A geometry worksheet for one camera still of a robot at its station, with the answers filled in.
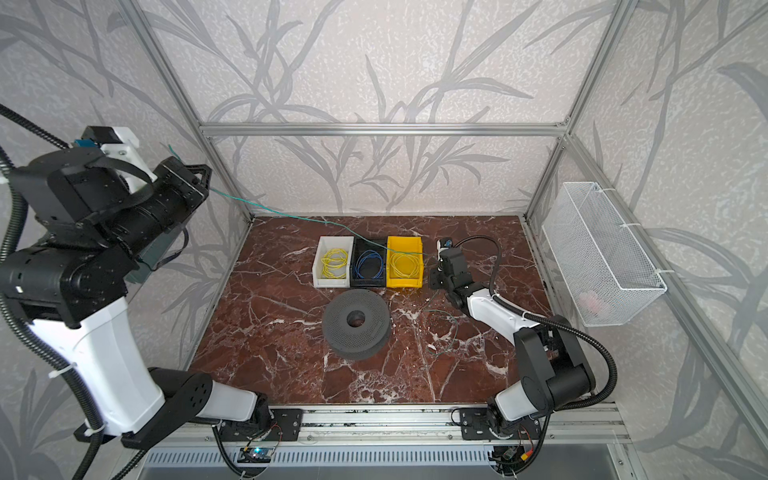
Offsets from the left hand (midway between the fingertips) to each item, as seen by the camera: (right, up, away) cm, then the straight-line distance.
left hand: (214, 155), depth 48 cm
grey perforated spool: (+18, -42, +35) cm, 58 cm away
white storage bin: (+3, -15, +57) cm, 59 cm away
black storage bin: (+18, -22, +55) cm, 61 cm away
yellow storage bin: (+34, -16, +59) cm, 70 cm away
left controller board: (-5, -65, +23) cm, 69 cm away
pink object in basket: (+77, -28, +25) cm, 86 cm away
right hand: (+42, -20, +45) cm, 65 cm away
